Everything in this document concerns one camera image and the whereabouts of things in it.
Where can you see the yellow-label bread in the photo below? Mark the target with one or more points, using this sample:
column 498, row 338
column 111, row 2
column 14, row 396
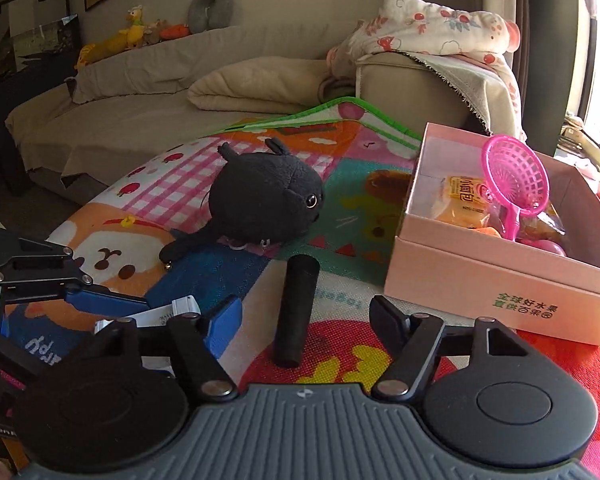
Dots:
column 462, row 201

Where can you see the colourful play mat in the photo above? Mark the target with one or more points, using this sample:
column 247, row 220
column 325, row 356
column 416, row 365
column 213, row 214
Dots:
column 190, row 175

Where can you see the pink pillow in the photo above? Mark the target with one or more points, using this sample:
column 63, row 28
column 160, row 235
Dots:
column 512, row 37

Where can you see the small cardboard box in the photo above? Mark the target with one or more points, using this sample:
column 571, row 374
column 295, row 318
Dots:
column 577, row 137

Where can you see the pink toy sieve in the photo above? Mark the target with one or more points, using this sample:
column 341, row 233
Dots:
column 513, row 220

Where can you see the pink cardboard box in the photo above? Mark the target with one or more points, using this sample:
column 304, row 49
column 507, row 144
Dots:
column 455, row 280

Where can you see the black television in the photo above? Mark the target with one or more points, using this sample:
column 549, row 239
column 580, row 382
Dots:
column 30, row 50

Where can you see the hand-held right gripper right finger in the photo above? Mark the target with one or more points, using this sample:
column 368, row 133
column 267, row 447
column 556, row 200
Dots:
column 384, row 316

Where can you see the black plush toy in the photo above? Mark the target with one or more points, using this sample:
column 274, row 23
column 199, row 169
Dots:
column 265, row 195

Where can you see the floral blanket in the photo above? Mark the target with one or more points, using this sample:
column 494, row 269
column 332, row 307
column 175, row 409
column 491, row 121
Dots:
column 420, row 20

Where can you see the brown plush toy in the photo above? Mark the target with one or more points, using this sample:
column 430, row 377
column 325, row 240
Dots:
column 155, row 32

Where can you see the grey curtain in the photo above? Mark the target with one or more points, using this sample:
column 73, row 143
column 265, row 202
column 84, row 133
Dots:
column 545, row 35

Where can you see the pink plastic toy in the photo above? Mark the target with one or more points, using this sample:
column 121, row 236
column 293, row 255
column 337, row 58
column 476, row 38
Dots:
column 545, row 248

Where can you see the clear-wrapped bread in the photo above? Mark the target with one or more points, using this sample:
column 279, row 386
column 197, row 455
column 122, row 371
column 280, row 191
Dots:
column 546, row 230

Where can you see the black television stand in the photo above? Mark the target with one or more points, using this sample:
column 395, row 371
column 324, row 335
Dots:
column 2, row 130

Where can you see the beige folded quilt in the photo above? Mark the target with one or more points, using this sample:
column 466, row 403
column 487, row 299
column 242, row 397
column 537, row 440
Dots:
column 255, row 85

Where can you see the beige sofa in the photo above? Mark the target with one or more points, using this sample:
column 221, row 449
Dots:
column 130, row 125

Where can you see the orange toy cup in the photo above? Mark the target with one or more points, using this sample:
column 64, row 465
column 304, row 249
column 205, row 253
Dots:
column 487, row 231

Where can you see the grey neck pillow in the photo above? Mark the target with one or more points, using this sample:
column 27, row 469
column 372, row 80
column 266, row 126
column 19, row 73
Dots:
column 197, row 10

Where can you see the small white box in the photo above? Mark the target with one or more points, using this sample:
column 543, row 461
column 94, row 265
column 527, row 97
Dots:
column 155, row 315

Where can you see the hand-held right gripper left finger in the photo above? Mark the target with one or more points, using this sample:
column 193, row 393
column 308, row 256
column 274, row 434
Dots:
column 225, row 322

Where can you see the black cylinder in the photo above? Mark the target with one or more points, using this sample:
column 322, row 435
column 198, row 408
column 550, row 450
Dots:
column 295, row 310

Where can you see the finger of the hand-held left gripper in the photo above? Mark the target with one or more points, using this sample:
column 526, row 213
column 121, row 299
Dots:
column 10, row 353
column 105, row 302

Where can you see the yellow plush toy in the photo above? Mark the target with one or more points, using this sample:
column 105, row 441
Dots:
column 135, row 30

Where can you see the grey fringed cloth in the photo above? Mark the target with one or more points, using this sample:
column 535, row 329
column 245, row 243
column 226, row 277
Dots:
column 470, row 80

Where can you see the orange plush toy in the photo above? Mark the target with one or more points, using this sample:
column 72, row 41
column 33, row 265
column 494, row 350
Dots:
column 176, row 32

